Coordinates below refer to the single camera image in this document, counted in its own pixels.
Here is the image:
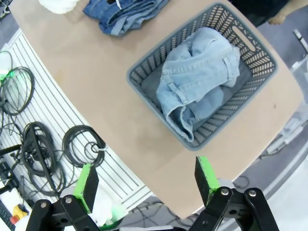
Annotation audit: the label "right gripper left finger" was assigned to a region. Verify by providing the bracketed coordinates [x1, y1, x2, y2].
[26, 163, 101, 231]

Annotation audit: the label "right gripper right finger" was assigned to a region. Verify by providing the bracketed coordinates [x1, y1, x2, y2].
[190, 155, 281, 231]

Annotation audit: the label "light blue denim shorts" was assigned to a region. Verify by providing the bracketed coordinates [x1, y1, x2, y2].
[156, 26, 241, 142]

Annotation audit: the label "dark blue denim shorts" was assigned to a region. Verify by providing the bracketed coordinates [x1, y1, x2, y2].
[83, 0, 169, 37]

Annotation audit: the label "white shorts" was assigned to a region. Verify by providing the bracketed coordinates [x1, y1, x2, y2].
[38, 0, 79, 14]

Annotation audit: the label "person's left hand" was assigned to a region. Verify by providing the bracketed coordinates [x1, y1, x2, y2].
[268, 6, 290, 26]

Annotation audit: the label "white crumpled cloth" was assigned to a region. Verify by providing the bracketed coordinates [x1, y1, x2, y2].
[93, 185, 126, 226]

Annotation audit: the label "yellow emergency stop button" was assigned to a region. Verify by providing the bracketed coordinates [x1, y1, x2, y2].
[11, 204, 28, 223]

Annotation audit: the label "grey plastic lattice basket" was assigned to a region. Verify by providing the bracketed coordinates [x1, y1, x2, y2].
[126, 2, 279, 151]

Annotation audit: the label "tied black cable coil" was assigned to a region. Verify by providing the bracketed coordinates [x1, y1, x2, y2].
[62, 125, 106, 168]

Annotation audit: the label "tangled black cable bundle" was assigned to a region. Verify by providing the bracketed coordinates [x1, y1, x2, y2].
[20, 121, 67, 197]

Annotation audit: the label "large thin black cable coil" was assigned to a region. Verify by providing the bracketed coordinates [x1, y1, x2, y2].
[0, 67, 36, 116]

